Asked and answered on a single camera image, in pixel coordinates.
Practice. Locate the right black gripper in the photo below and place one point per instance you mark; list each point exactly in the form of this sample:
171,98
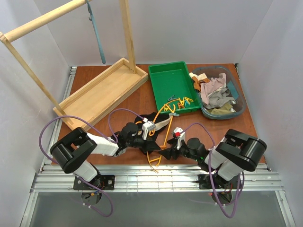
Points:
176,150

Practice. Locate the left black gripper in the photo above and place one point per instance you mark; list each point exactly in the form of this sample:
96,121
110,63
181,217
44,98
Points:
147,144

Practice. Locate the yellow plastic hanger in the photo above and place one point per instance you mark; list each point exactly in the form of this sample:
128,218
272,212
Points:
154,161

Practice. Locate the black underwear beige waistband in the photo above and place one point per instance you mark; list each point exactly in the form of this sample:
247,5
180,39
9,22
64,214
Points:
161,121

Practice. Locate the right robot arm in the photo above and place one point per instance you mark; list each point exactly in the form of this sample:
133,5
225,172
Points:
236,152

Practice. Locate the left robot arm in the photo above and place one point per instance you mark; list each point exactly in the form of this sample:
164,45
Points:
72,151

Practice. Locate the blue plastic hanger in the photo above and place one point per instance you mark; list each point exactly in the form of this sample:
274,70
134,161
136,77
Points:
92,19

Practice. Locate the yellow clothespin front left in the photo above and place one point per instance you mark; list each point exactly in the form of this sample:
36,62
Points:
166,108

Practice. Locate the yellow clothespin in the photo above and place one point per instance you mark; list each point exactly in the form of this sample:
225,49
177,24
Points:
188,99
166,108

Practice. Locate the dark grey clothespin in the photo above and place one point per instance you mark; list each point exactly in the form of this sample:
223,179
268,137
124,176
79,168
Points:
172,98

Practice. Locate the yellow clothespin right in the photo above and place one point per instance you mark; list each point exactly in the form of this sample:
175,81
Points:
188,99

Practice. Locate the green plastic tray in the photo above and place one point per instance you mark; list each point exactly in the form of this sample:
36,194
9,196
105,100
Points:
173,79

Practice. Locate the pile of clothes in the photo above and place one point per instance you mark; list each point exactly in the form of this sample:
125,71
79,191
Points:
216,97

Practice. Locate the wooden clothes rack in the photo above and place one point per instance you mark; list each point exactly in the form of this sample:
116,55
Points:
92,102

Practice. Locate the clear plastic laundry bin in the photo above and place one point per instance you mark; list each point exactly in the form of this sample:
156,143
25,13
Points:
213,72

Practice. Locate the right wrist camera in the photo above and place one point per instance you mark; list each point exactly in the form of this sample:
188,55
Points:
180,136

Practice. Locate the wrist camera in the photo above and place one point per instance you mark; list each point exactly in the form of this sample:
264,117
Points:
146,128
180,136

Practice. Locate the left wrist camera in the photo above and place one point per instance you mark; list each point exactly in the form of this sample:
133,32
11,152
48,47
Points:
146,128

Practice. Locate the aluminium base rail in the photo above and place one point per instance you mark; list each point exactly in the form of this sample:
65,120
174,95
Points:
141,178

